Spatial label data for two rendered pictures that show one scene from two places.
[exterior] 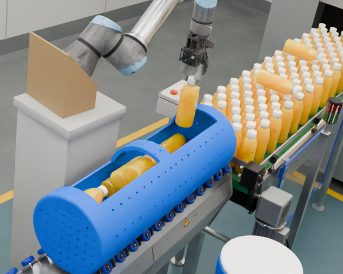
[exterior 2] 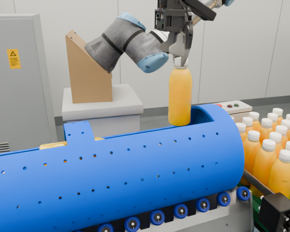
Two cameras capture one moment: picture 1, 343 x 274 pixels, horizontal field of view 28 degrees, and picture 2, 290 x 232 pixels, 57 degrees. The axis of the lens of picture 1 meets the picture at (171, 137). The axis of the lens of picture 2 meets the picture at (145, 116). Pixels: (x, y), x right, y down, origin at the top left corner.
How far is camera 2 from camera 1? 200 cm
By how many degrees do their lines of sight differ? 38
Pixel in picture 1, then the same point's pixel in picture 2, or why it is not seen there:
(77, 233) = not seen: outside the picture
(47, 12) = (225, 92)
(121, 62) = (135, 55)
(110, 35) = (126, 27)
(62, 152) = not seen: hidden behind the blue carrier
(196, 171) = (138, 176)
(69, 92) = (75, 76)
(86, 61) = (98, 50)
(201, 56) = (175, 16)
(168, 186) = (60, 183)
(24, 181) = not seen: hidden behind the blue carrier
